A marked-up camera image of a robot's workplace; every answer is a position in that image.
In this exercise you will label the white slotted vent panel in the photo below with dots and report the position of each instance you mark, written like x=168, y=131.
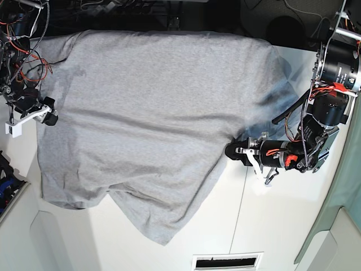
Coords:
x=233, y=261

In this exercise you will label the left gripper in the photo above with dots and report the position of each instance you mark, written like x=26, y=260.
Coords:
x=276, y=154

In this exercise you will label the grey t-shirt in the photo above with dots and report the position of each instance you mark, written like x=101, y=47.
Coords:
x=145, y=118

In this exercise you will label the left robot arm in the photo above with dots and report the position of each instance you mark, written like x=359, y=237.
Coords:
x=311, y=123

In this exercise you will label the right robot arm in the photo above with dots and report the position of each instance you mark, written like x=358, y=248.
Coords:
x=23, y=26

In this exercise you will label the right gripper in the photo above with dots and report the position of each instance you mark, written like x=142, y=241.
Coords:
x=28, y=100

